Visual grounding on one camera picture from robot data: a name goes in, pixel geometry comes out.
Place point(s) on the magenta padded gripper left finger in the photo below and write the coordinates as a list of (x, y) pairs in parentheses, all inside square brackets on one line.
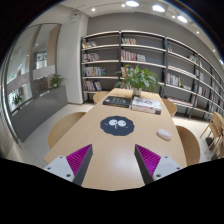
[(72, 167)]

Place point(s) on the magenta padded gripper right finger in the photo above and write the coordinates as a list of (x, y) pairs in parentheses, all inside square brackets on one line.
[(152, 166)]

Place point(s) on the white computer mouse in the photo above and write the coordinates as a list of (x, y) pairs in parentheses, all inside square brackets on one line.
[(167, 135)]

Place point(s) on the dark round cartoon mouse pad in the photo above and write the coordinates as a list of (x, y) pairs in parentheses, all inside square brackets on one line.
[(117, 125)]

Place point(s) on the wooden chair left near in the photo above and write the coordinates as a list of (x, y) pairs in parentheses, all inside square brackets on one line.
[(62, 126)]

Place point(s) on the wooden chair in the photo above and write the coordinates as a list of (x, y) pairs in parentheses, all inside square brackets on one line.
[(190, 145), (62, 126), (171, 107), (99, 95), (216, 126)]

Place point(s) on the wooden chair right near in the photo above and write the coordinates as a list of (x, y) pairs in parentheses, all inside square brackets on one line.
[(190, 145)]

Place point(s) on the stack of white books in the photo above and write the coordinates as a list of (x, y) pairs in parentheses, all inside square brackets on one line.
[(146, 105)]

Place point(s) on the wooden chair left far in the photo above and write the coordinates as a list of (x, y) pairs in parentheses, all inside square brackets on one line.
[(99, 95)]

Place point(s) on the black book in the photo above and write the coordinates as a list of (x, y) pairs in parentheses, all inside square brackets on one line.
[(117, 101)]

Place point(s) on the potted plant by window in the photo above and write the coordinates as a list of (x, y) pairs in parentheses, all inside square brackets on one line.
[(56, 81)]

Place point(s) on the small potted plant left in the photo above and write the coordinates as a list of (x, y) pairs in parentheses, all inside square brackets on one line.
[(17, 99)]

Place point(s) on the green potted plant on table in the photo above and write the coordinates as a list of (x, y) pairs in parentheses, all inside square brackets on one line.
[(138, 79)]

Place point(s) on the large grey bookshelf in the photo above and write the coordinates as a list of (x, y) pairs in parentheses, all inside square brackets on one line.
[(194, 82)]

